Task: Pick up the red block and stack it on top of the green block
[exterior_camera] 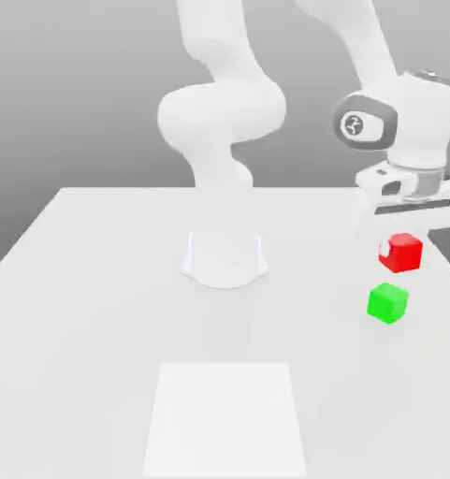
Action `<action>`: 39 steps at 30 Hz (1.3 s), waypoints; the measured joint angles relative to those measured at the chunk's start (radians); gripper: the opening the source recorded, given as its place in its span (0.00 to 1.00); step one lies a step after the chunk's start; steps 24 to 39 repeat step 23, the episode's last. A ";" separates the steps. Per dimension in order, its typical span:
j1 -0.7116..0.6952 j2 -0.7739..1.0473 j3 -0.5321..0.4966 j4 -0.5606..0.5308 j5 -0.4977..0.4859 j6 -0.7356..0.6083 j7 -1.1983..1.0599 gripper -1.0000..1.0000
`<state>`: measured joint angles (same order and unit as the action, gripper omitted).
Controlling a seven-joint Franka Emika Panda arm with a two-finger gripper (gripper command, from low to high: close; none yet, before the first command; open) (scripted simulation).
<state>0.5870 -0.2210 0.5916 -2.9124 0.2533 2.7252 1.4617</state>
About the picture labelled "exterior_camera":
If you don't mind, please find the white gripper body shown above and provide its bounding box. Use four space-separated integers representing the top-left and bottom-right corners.
358 179 450 239

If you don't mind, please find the small red cube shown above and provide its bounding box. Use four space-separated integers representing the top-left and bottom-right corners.
378 232 424 274

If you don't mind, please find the small green cube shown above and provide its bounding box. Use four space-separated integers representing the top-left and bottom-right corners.
366 282 410 326

